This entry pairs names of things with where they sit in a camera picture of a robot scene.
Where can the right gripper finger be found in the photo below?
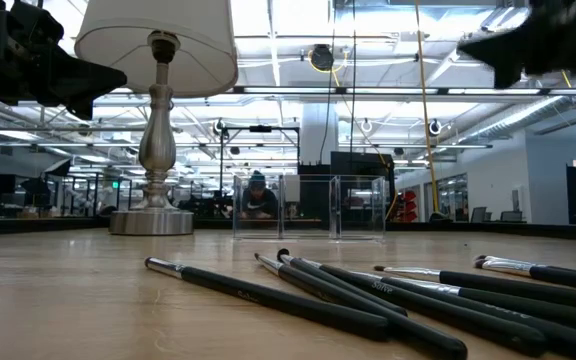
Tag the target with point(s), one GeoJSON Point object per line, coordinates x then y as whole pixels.
{"type": "Point", "coordinates": [509, 75]}
{"type": "Point", "coordinates": [503, 47]}

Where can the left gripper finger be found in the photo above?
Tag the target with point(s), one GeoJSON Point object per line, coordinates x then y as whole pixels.
{"type": "Point", "coordinates": [78, 80]}
{"type": "Point", "coordinates": [82, 110]}

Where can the makeup brush wide silver ferrule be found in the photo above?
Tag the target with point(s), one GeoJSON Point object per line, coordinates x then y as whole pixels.
{"type": "Point", "coordinates": [568, 276]}

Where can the makeup brush pointed silver ferrule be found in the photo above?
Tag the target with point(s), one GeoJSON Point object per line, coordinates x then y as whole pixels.
{"type": "Point", "coordinates": [268, 262]}

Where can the makeup brush round dark tip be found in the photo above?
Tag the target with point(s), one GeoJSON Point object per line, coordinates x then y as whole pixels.
{"type": "Point", "coordinates": [284, 256]}

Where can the table lamp white shade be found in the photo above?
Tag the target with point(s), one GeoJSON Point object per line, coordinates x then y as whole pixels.
{"type": "Point", "coordinates": [158, 150]}

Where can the background robot station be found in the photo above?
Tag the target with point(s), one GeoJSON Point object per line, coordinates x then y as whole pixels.
{"type": "Point", "coordinates": [95, 195]}

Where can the round hanging reel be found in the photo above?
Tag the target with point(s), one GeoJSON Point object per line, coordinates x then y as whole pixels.
{"type": "Point", "coordinates": [366, 125]}
{"type": "Point", "coordinates": [434, 127]}
{"type": "Point", "coordinates": [219, 127]}

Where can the black studio light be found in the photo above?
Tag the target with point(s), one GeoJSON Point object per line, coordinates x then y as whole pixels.
{"type": "Point", "coordinates": [35, 190]}

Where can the long ceiling light bar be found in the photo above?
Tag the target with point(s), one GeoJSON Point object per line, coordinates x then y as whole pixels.
{"type": "Point", "coordinates": [393, 91]}

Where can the background laptop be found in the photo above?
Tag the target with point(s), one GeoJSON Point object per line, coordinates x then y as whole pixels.
{"type": "Point", "coordinates": [479, 215]}
{"type": "Point", "coordinates": [511, 216]}

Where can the red storage bins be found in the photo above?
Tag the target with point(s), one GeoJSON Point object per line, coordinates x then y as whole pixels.
{"type": "Point", "coordinates": [409, 205]}

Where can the black cabinet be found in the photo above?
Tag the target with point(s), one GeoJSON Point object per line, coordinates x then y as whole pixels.
{"type": "Point", "coordinates": [363, 162]}

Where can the person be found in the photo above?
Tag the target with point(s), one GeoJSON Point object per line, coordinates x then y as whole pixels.
{"type": "Point", "coordinates": [258, 202]}

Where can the clear acrylic organizer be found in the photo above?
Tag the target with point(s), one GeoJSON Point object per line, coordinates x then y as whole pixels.
{"type": "Point", "coordinates": [282, 205]}

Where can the silver ventilation duct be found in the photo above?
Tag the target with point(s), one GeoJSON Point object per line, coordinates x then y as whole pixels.
{"type": "Point", "coordinates": [518, 117]}

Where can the black aluminium rig frame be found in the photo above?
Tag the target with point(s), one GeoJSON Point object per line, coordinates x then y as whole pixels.
{"type": "Point", "coordinates": [43, 226]}

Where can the background black frame rig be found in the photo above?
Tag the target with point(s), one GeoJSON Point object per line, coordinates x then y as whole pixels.
{"type": "Point", "coordinates": [260, 128]}

